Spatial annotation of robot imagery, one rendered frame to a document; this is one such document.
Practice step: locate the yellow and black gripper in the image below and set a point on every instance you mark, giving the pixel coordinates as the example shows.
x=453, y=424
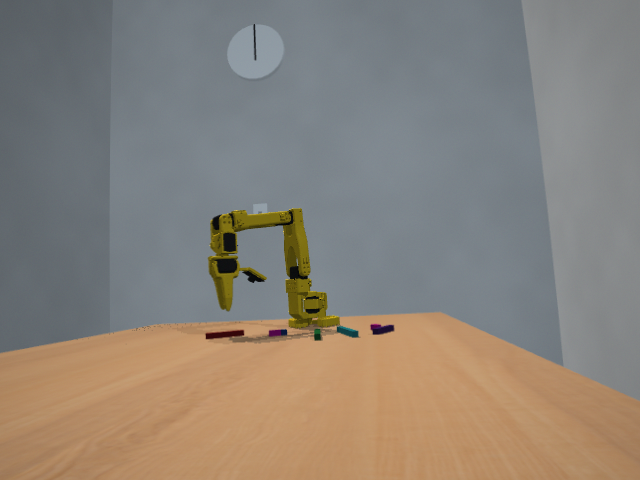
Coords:
x=224, y=269

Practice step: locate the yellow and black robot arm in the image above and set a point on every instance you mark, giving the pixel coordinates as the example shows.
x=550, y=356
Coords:
x=295, y=240

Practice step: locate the turquoise rod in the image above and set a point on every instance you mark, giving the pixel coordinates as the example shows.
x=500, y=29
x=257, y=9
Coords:
x=347, y=331

